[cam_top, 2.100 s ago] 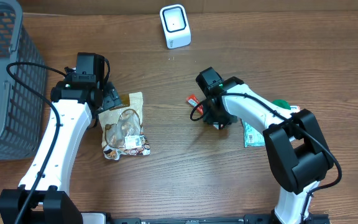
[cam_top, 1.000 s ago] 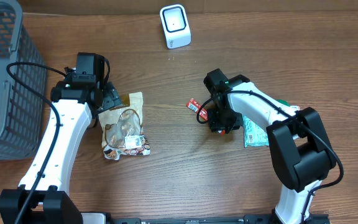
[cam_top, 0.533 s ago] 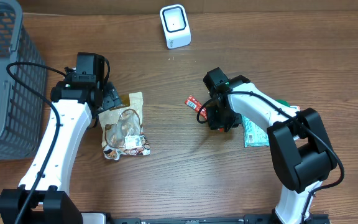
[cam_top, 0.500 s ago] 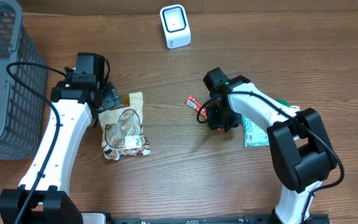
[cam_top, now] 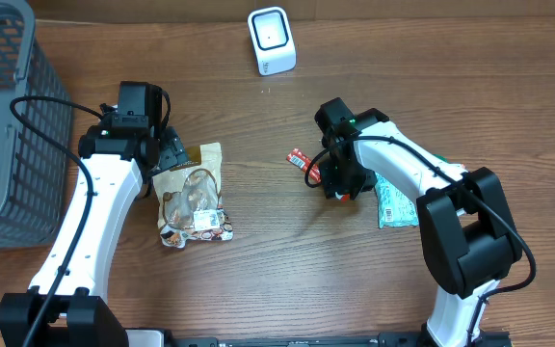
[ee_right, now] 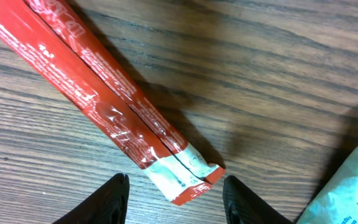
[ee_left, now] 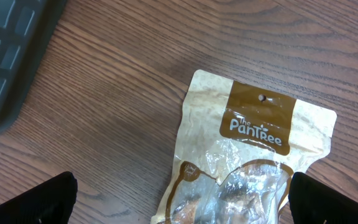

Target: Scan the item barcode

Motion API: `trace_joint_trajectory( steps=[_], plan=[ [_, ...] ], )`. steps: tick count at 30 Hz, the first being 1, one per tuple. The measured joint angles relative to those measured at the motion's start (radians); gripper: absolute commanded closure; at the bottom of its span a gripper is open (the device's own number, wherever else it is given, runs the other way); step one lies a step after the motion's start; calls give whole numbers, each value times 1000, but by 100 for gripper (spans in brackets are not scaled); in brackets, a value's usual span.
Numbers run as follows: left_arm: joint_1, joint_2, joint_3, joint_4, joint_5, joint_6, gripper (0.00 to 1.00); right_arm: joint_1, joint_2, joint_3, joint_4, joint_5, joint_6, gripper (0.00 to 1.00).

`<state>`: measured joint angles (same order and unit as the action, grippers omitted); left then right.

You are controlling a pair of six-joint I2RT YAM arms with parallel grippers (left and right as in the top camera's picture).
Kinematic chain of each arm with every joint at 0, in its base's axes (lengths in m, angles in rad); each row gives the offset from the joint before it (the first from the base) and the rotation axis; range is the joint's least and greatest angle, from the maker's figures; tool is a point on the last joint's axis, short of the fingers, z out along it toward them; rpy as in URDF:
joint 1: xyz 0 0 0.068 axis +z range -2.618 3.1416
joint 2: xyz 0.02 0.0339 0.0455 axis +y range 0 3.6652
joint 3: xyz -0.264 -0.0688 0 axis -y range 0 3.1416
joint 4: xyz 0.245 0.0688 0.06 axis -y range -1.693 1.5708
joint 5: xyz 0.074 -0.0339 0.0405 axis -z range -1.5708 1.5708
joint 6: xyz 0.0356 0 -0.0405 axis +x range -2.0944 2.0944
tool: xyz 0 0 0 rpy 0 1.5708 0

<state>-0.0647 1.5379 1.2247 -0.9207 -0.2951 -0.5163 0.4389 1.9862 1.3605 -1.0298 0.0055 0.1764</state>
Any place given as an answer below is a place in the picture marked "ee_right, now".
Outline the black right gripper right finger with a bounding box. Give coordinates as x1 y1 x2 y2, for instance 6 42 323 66
223 175 292 224

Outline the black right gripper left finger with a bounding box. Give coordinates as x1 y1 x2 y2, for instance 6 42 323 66
53 173 130 224

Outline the teal tissue pack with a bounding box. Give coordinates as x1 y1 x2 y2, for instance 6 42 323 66
298 146 358 224

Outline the red white snack packet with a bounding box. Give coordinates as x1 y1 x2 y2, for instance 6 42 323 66
0 0 225 205

